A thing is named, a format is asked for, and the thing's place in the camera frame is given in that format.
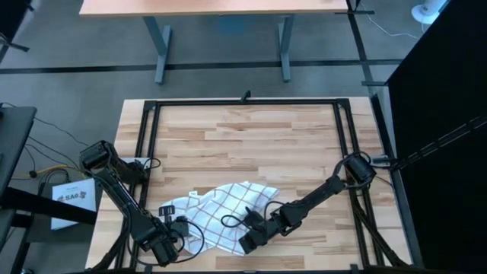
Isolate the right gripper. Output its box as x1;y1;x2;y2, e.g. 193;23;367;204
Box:
238;211;297;255

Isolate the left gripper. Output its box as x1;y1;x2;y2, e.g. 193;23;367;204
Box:
142;223;180;267

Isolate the white checked towel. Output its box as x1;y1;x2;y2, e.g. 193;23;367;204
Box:
158;180;281;256

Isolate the white printed cardboard box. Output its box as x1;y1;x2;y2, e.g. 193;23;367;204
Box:
51;177;98;231

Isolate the black side table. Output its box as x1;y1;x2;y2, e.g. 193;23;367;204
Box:
0;106;38;199

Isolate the grey desk leg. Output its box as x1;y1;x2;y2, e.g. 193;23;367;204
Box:
142;15;173;85
276;14;296;83

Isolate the black slotted metal strut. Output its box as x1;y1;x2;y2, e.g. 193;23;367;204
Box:
391;113;487;170

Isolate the wooden desk top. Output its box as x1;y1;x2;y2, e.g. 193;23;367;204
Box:
78;0;349;18

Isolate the black partition panel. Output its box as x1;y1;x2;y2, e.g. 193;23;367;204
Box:
386;0;487;274

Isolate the white fan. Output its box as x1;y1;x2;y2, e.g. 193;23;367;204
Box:
410;0;450;26

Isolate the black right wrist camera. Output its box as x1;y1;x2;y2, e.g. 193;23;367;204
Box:
245;207;266;229

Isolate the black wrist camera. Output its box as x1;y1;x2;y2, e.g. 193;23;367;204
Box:
158;204;191;237
245;207;266;229

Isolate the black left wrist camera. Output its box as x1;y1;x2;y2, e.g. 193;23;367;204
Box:
158;204;191;237

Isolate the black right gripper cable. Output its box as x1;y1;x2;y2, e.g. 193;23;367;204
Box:
220;200;286;230

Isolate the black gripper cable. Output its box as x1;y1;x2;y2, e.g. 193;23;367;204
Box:
220;200;286;230
170;217;205;266

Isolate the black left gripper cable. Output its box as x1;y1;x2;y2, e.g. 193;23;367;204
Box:
170;217;205;266

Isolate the yellow floor cable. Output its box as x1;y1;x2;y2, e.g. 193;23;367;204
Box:
28;164;83;178

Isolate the black aluminium table frame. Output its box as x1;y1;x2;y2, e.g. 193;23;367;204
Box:
113;97;415;274

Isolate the black floor cable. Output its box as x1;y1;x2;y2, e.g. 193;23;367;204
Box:
33;116;91;148

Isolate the white floor cable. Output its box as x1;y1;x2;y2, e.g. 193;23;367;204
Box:
357;3;422;41

